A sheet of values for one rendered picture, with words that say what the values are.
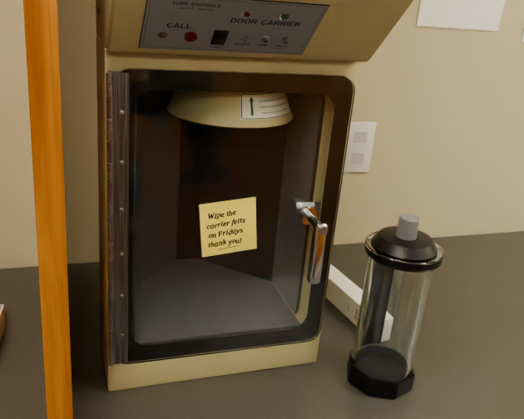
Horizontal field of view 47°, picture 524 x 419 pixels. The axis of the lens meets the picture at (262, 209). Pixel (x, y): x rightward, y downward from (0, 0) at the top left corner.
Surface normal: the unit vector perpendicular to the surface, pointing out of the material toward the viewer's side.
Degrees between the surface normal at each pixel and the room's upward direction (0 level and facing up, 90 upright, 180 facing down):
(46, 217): 90
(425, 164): 90
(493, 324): 0
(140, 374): 90
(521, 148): 90
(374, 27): 135
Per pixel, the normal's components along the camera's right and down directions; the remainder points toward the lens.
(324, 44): 0.17, 0.92
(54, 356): 0.33, 0.38
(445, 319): 0.08, -0.92
